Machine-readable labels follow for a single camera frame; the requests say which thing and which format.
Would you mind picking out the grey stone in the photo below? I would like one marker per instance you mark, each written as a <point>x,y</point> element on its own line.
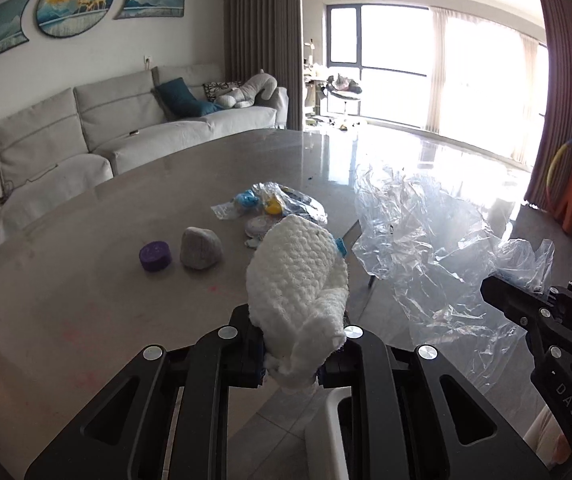
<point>200,250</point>

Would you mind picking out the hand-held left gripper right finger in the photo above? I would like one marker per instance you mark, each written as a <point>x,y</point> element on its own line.
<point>338,372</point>

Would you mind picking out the light grey sofa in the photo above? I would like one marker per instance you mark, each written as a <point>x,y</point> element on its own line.
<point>41,145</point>

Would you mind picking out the white sheer curtain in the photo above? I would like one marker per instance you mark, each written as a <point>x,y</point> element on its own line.
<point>486,80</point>

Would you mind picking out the clear plastic bag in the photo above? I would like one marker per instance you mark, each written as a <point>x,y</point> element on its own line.
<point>431,240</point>

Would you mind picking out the grey curtain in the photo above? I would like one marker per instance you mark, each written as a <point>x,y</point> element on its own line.
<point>261,35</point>

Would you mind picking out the white bin with black liner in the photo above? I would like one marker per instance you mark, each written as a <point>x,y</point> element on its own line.
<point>326,435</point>

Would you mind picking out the grey plush toy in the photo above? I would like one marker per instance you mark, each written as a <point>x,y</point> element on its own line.
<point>251,87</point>

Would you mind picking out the purple round lid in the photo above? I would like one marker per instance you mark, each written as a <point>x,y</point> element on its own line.
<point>155,257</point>

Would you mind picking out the white chair with clothes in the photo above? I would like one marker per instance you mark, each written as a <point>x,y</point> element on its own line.
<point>343,92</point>

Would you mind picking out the white round lid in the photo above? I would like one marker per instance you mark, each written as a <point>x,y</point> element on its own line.
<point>257,226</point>

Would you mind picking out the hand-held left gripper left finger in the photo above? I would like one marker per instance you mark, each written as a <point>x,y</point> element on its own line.
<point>257,360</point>

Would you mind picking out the black and white patterned pillow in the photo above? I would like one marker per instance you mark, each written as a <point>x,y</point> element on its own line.
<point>213,91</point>

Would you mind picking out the clear packet with colourful toys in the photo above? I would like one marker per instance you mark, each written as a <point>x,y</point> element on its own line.
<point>276,200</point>

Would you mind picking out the white wall socket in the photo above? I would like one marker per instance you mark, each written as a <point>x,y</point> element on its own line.
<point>147,62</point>

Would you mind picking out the brown curtain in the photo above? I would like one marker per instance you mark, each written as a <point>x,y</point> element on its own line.
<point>561,85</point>

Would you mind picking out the grey table leg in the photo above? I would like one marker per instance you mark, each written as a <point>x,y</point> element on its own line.
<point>372,280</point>

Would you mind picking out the blue pillow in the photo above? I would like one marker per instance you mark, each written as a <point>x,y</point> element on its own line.
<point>181,97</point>

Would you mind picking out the white knitted cloth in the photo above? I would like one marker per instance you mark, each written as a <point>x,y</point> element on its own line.
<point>296,280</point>

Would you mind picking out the black framed window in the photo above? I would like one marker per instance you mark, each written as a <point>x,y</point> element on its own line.
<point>346,35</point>

